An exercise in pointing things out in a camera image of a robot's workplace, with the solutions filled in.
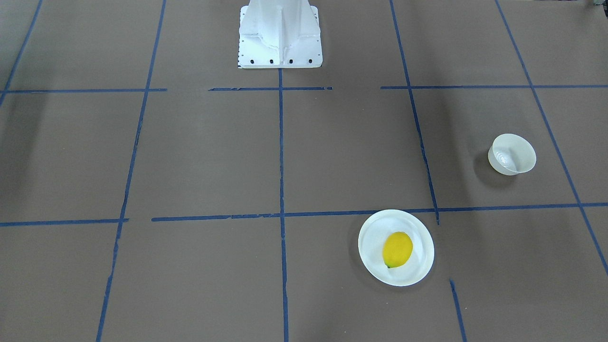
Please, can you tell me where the yellow lemon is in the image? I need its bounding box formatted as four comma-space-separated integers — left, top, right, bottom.
382, 231, 413, 268

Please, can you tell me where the white round plate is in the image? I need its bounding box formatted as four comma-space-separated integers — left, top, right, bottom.
358, 209, 435, 286

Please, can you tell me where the white bowl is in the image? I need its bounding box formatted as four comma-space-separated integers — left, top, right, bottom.
488, 133, 537, 176

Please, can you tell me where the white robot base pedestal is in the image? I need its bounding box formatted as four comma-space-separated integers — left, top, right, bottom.
237, 0, 323, 69

